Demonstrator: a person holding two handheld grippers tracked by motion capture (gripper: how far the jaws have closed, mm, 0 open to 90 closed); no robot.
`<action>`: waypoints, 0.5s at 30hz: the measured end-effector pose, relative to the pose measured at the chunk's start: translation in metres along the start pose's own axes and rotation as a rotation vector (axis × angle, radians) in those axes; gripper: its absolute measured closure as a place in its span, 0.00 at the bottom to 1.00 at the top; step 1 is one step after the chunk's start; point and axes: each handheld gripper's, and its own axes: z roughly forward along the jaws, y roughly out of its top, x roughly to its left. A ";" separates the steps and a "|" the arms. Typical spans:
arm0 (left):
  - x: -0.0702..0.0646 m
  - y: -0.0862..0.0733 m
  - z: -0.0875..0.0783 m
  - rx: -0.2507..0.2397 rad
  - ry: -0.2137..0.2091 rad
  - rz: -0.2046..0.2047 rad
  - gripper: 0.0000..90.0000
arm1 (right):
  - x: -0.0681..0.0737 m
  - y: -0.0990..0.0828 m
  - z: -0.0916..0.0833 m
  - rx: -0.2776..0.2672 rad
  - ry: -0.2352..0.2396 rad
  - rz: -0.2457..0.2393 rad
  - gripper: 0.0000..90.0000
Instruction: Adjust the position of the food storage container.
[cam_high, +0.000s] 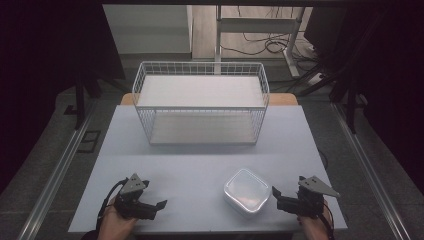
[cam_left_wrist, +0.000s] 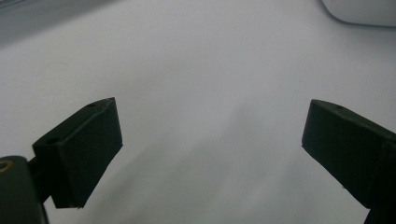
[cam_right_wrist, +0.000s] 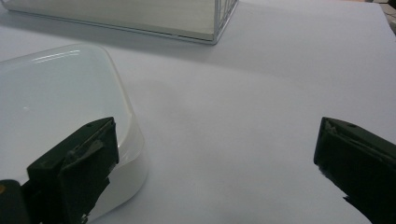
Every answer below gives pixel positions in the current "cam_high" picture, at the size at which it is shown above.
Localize person's right hand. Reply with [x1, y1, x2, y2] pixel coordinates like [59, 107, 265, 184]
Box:
[297, 199, 335, 240]

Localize white wire basket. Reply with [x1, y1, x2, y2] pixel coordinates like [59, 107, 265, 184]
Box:
[131, 60, 271, 146]

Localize wooden table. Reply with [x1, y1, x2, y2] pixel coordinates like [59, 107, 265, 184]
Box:
[119, 92, 299, 107]

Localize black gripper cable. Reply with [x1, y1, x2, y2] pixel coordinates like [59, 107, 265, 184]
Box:
[95, 177, 130, 232]
[318, 199, 336, 240]

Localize aluminium floor rail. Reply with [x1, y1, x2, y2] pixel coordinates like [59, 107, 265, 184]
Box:
[15, 99, 98, 240]
[329, 101, 413, 240]

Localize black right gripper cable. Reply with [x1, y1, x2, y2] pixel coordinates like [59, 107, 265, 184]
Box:
[318, 199, 336, 240]

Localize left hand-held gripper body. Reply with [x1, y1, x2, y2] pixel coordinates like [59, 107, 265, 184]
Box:
[113, 172, 150, 220]

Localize black cables on floor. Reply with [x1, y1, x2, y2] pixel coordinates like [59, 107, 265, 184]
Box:
[219, 5, 323, 94]

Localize white lidded square container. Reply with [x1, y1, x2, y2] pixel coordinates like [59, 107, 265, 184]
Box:
[222, 168, 272, 219]

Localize person's left hand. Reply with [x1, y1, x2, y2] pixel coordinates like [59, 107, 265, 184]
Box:
[96, 195, 139, 240]

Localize white metal frame stand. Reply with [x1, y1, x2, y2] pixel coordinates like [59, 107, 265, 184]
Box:
[214, 4, 306, 79]

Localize black stand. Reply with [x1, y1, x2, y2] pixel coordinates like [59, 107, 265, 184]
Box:
[73, 71, 129, 131]
[328, 13, 394, 135]

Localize dark curtain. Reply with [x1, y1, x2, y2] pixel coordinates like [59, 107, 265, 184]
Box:
[304, 4, 424, 196]
[0, 0, 126, 196]

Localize white cabinet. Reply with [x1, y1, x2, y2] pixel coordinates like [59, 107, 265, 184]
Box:
[102, 4, 194, 55]

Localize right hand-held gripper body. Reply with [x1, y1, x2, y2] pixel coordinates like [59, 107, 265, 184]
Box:
[293, 175, 341, 220]

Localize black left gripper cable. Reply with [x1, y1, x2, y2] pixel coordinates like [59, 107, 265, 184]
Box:
[95, 177, 130, 232]

